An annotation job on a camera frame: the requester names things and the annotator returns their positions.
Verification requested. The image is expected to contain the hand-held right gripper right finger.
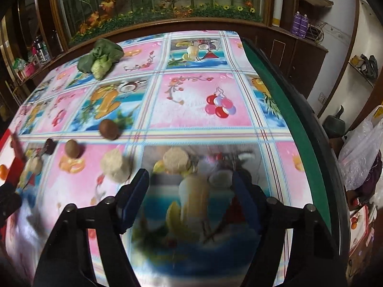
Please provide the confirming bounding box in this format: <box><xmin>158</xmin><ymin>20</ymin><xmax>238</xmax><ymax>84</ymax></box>
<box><xmin>232</xmin><ymin>170</ymin><xmax>349</xmax><ymax>287</ymax></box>

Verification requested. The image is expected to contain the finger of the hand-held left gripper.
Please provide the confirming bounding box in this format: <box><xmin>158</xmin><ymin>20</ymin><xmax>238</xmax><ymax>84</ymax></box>
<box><xmin>0</xmin><ymin>182</ymin><xmax>22</xmax><ymax>225</ymax></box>

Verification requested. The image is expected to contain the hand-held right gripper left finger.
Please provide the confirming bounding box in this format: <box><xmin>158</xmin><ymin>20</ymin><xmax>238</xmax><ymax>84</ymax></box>
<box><xmin>31</xmin><ymin>168</ymin><xmax>150</xmax><ymax>287</ymax></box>

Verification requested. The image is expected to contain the red box white inside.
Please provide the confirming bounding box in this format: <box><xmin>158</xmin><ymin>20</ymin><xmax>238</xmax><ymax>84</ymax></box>
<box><xmin>0</xmin><ymin>128</ymin><xmax>29</xmax><ymax>186</ymax></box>

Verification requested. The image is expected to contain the brown kiwi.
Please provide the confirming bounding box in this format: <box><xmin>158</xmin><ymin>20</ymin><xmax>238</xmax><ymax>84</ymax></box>
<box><xmin>64</xmin><ymin>139</ymin><xmax>82</xmax><ymax>159</ymax></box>
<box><xmin>99</xmin><ymin>119</ymin><xmax>122</xmax><ymax>140</ymax></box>

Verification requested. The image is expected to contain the green felt table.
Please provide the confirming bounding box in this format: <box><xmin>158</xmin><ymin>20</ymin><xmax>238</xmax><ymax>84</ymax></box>
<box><xmin>241</xmin><ymin>37</ymin><xmax>350</xmax><ymax>287</ymax></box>

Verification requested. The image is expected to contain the printed pink tablecloth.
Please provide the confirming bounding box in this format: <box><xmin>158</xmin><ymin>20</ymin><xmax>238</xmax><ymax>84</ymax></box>
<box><xmin>0</xmin><ymin>30</ymin><xmax>315</xmax><ymax>287</ymax></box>

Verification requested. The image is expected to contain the dark kettle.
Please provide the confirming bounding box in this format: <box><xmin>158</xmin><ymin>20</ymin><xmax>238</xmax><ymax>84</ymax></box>
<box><xmin>323</xmin><ymin>105</ymin><xmax>346</xmax><ymax>139</ymax></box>

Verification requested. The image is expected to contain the red printed carton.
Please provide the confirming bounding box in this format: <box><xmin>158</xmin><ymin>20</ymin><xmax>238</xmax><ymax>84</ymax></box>
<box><xmin>349</xmin><ymin>206</ymin><xmax>373</xmax><ymax>260</ymax></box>

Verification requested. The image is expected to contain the white plastic bag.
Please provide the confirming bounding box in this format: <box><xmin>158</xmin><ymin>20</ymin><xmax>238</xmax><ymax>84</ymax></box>
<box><xmin>338</xmin><ymin>116</ymin><xmax>383</xmax><ymax>190</ymax></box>

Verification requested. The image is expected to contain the purple cloth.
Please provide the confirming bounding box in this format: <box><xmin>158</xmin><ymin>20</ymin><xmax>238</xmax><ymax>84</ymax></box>
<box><xmin>357</xmin><ymin>158</ymin><xmax>383</xmax><ymax>207</ymax></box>

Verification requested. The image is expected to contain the pink container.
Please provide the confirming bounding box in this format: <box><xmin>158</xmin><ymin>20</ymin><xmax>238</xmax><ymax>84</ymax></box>
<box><xmin>21</xmin><ymin>63</ymin><xmax>38</xmax><ymax>77</ymax></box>

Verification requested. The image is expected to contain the green packet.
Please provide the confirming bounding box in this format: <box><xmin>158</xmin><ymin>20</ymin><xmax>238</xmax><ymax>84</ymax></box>
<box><xmin>12</xmin><ymin>57</ymin><xmax>26</xmax><ymax>73</ymax></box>

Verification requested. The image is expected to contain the dark thermos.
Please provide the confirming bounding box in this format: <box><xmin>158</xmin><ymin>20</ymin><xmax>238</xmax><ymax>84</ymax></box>
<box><xmin>34</xmin><ymin>36</ymin><xmax>50</xmax><ymax>63</ymax></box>

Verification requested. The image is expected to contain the green bok choy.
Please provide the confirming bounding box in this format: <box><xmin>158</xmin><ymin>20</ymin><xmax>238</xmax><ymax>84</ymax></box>
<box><xmin>77</xmin><ymin>38</ymin><xmax>124</xmax><ymax>81</ymax></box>

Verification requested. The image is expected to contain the purple spray can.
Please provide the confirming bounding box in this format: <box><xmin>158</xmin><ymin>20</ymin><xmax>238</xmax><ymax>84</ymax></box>
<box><xmin>293</xmin><ymin>11</ymin><xmax>302</xmax><ymax>36</ymax></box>
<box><xmin>300</xmin><ymin>13</ymin><xmax>309</xmax><ymax>39</ymax></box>

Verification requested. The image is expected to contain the white yellow rolled poster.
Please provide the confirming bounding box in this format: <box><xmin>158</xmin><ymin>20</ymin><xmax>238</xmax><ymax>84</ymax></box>
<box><xmin>273</xmin><ymin>0</ymin><xmax>285</xmax><ymax>27</ymax></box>

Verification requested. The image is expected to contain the tangle of cables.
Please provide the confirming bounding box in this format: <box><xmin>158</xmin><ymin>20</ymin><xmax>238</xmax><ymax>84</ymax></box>
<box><xmin>308</xmin><ymin>21</ymin><xmax>328</xmax><ymax>44</ymax></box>

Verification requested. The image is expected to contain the wooden wall shelf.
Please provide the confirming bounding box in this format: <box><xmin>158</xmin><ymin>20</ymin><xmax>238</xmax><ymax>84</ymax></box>
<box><xmin>299</xmin><ymin>0</ymin><xmax>334</xmax><ymax>11</ymax></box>

